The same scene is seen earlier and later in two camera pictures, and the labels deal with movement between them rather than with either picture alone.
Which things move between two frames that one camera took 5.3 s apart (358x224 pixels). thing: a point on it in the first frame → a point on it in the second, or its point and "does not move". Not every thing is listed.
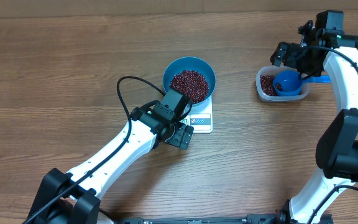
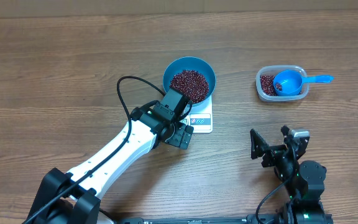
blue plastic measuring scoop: x=288 y=83 does not move
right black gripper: x=291 y=53 → x=260 y=149
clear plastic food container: x=265 y=76 does not move
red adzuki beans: x=191 y=83 does not move
